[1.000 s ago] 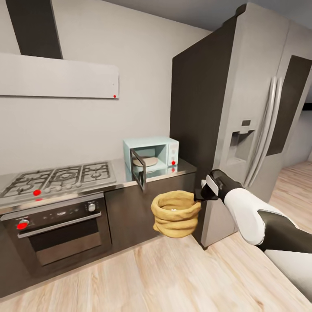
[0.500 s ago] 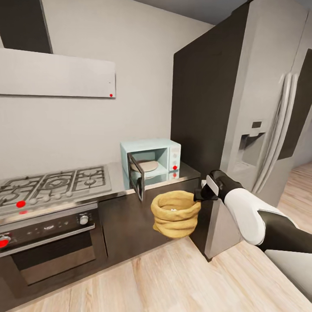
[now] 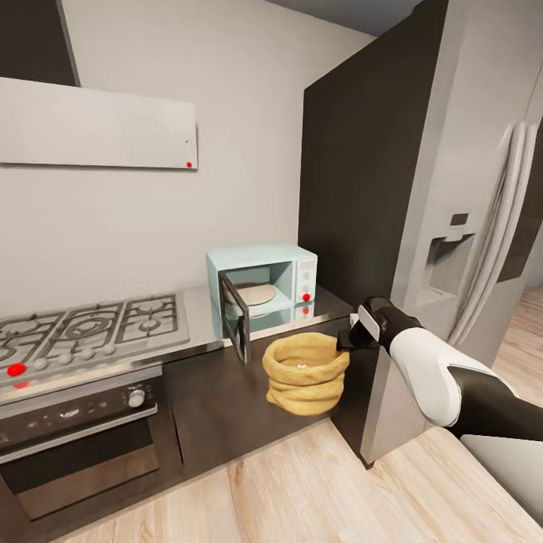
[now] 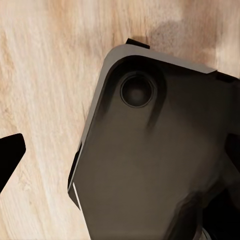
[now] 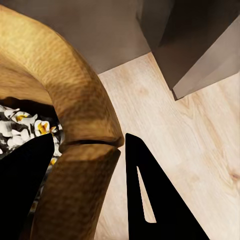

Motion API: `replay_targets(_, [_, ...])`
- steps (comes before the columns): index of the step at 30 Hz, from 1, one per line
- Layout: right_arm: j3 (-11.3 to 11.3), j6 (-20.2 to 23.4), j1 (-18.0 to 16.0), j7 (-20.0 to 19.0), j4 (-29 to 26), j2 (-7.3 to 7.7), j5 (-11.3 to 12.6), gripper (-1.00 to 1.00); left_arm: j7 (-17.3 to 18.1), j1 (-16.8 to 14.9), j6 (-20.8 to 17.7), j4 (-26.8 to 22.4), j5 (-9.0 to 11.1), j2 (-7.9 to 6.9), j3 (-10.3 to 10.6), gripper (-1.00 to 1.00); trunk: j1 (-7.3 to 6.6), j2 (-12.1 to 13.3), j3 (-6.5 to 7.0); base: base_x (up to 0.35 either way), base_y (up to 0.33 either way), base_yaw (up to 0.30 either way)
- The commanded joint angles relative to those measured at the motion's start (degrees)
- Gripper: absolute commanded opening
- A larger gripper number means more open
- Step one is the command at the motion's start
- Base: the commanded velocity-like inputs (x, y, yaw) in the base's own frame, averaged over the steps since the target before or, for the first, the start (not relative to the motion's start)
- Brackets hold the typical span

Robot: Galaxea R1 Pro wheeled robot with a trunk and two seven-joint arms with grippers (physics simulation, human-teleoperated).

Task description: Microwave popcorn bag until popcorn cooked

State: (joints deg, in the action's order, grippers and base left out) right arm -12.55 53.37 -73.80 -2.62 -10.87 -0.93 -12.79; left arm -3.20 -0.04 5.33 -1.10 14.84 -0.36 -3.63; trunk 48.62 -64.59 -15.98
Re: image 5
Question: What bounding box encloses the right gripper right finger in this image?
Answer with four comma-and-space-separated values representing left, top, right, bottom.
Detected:
125, 133, 210, 240

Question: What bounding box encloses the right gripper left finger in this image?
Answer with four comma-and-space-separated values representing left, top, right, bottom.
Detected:
0, 133, 55, 240

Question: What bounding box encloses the popcorn bag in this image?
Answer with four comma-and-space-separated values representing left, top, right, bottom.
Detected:
0, 4, 125, 240

